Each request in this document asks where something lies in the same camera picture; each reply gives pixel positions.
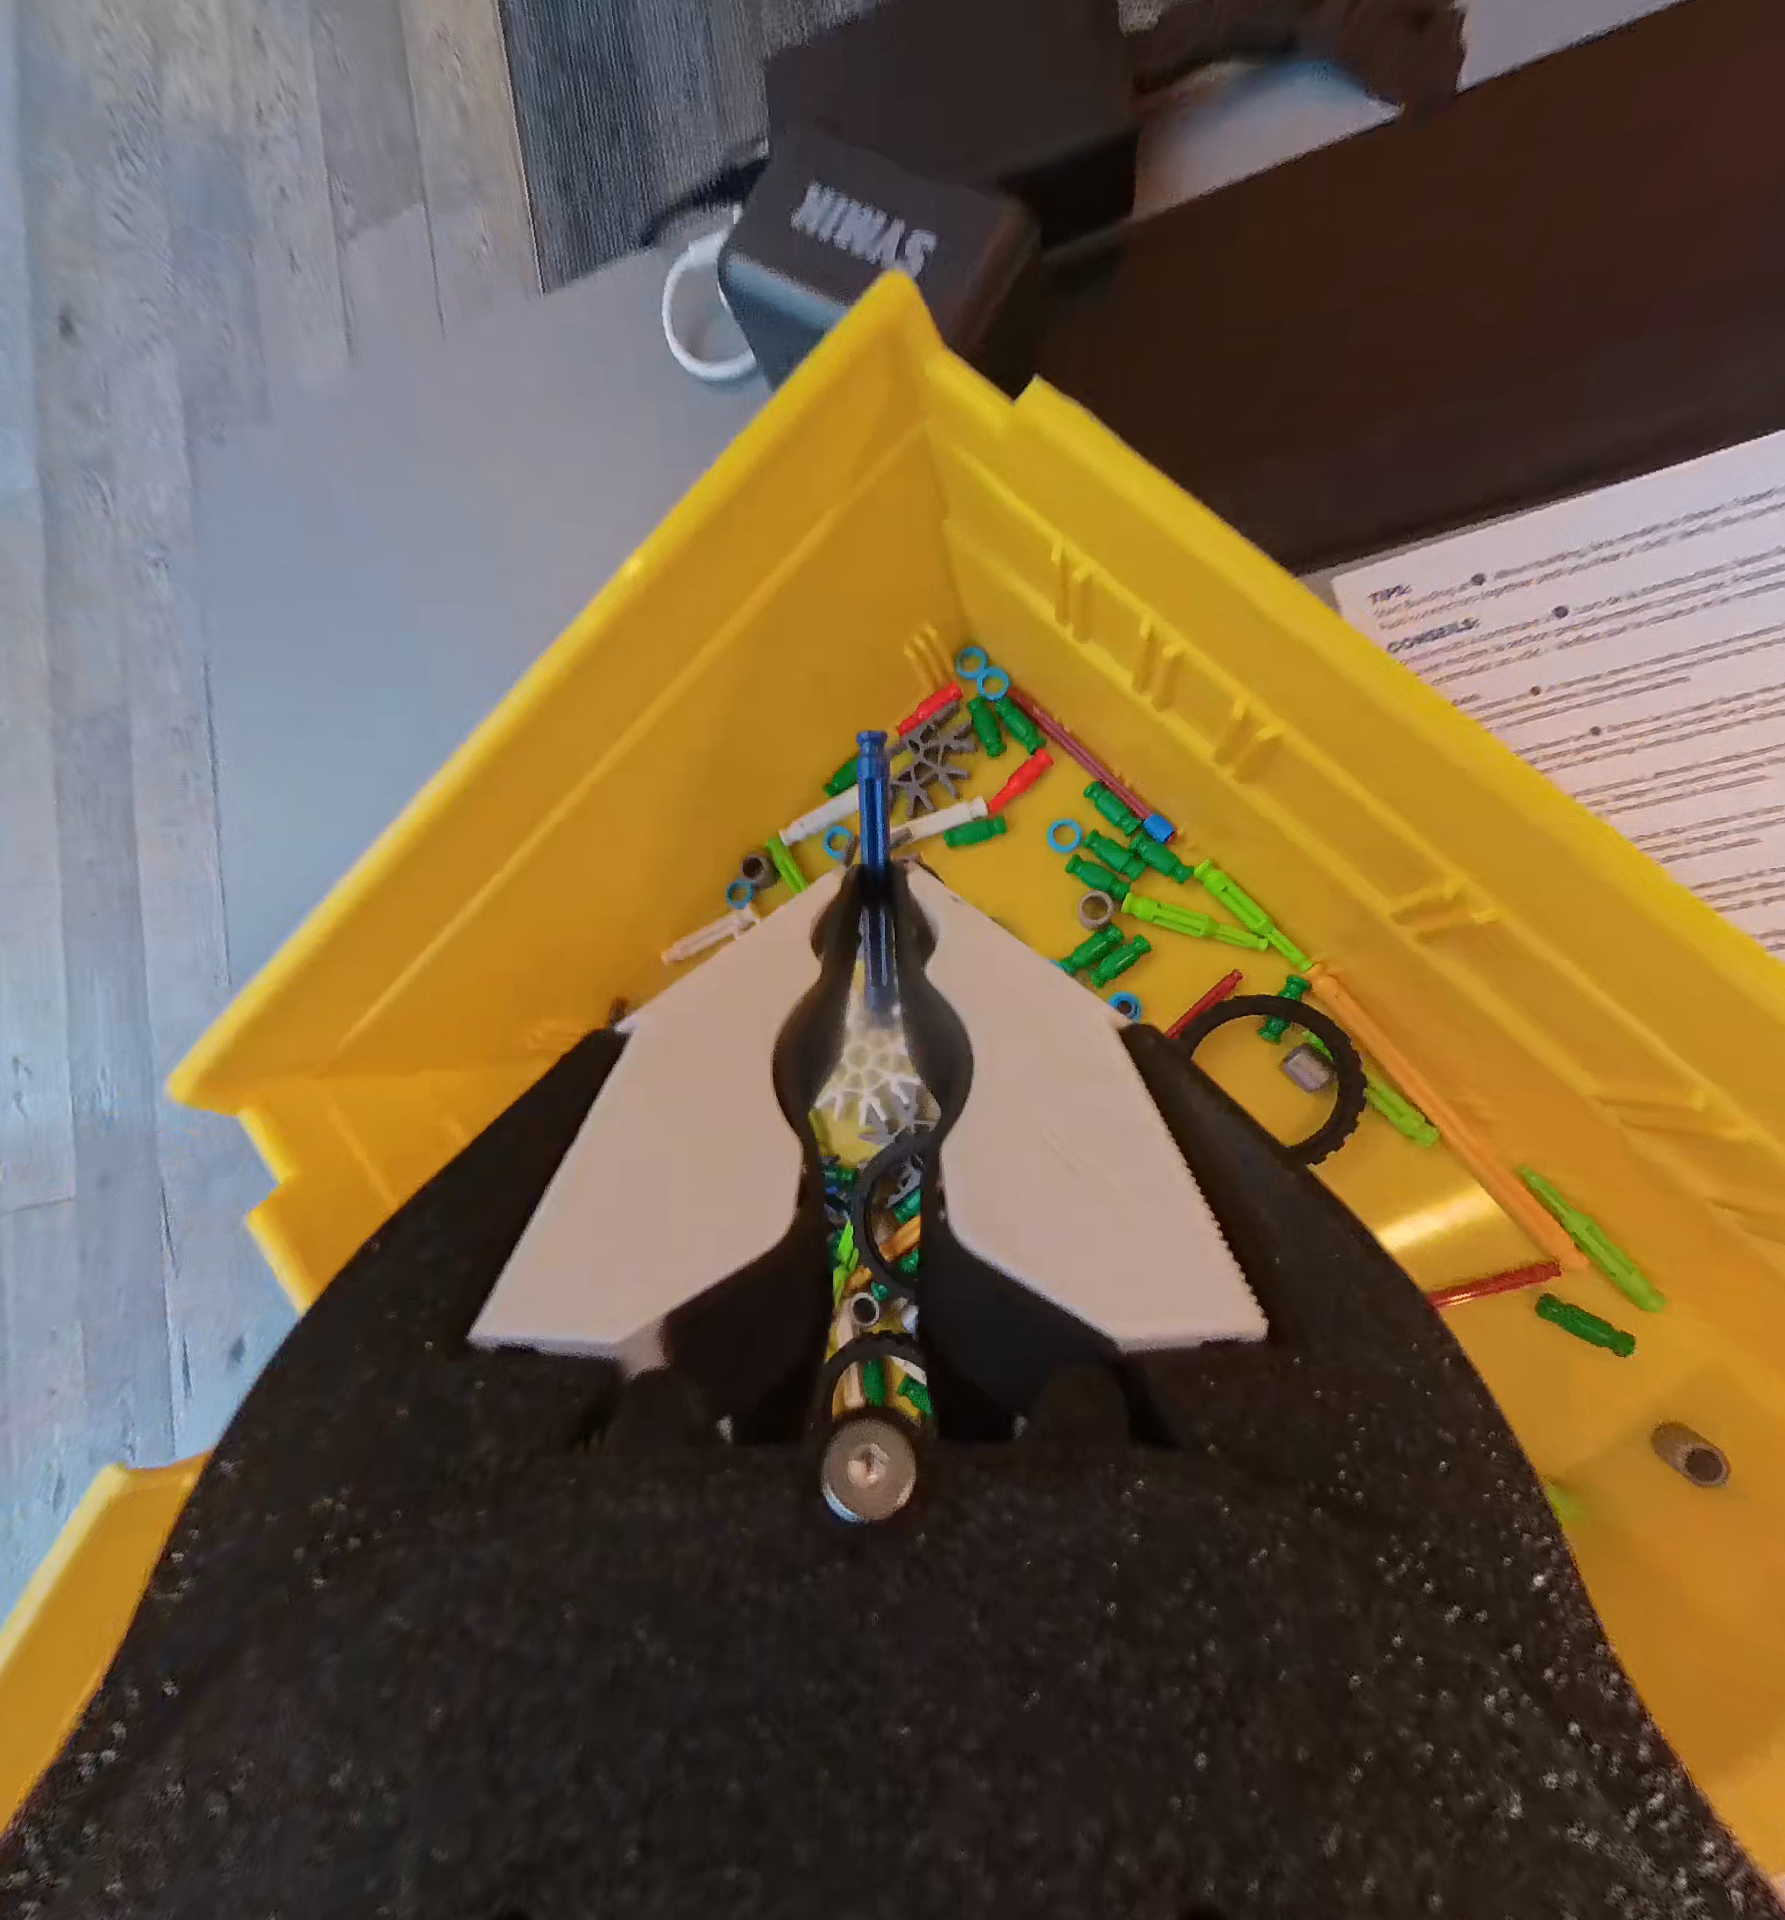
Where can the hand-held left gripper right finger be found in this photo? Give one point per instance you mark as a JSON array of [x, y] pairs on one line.
[[1134, 1200]]

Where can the pile of colourful construction pieces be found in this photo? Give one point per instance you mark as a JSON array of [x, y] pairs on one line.
[[1112, 900]]

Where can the large fold-out instruction sheet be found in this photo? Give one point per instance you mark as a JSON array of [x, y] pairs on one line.
[[1643, 689]]

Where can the black power adapter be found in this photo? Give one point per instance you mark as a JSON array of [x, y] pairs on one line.
[[877, 241]]

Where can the black power brick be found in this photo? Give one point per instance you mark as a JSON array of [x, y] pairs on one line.
[[951, 74]]

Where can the grey desk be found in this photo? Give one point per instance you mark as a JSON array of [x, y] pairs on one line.
[[445, 540]]

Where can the yellow plastic parts bin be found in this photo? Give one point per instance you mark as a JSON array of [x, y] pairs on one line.
[[684, 750], [53, 1682]]

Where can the short blue plastic rod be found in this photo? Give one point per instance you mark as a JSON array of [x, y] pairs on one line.
[[870, 795]]

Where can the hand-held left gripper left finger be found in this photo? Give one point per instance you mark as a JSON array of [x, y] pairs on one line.
[[623, 1200]]

